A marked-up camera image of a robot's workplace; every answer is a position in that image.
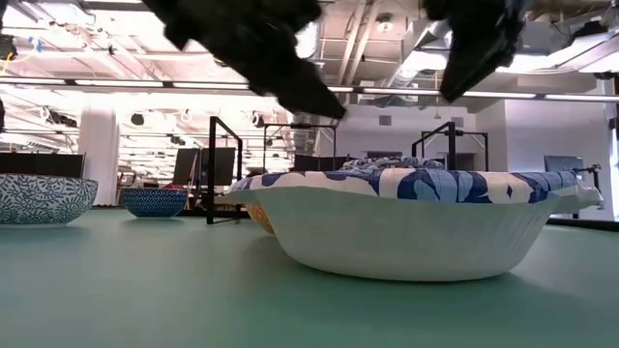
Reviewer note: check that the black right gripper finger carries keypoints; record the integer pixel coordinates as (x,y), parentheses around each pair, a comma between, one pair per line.
(469,67)

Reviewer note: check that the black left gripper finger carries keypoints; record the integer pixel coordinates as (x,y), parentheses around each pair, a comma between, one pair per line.
(309,99)

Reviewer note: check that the blue white paper bowl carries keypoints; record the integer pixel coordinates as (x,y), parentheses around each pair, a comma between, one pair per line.
(387,160)
(411,237)
(367,167)

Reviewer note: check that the blue and white patterned bowl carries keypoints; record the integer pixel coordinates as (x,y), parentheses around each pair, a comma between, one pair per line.
(43,200)

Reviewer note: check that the black monitor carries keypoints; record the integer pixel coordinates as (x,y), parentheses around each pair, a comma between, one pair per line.
(186,166)
(225,166)

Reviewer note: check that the long light bar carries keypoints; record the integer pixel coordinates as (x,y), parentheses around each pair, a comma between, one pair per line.
(121,83)

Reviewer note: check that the white column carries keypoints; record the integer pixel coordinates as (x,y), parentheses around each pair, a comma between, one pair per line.
(99,159)

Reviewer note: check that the black ceiling fixture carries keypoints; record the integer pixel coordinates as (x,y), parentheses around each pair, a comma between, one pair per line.
(7,48)

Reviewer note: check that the black partition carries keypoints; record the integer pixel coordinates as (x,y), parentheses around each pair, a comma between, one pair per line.
(29,164)

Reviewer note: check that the green table mat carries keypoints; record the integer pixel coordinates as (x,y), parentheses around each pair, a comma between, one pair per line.
(145,290)

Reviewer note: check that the wooden shelf black metal frame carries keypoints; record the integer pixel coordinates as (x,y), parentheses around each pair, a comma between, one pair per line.
(211,169)

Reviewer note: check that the dark wall monitor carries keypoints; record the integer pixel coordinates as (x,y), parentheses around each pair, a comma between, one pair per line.
(563,163)

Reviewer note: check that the black ceiling camera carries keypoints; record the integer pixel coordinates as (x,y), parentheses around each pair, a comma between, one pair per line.
(137,119)

